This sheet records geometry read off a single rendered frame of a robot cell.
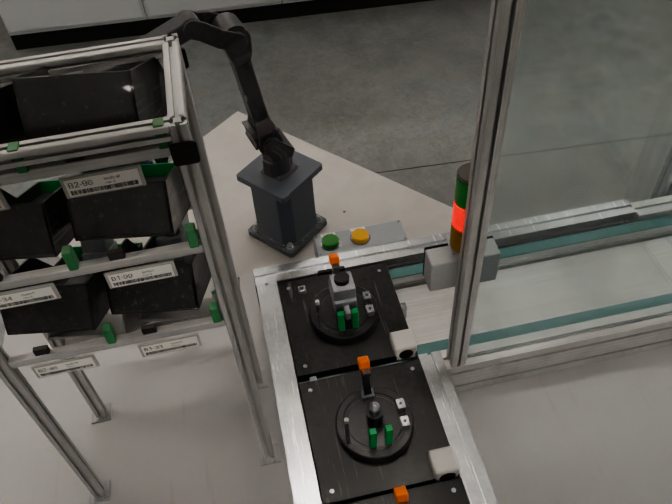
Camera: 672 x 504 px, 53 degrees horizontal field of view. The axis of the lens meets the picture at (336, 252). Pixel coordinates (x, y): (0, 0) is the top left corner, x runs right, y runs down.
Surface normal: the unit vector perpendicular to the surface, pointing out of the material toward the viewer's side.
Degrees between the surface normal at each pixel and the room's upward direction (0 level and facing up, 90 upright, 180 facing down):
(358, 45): 0
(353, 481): 0
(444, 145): 0
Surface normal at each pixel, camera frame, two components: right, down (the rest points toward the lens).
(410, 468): -0.05, -0.67
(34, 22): 0.14, 0.73
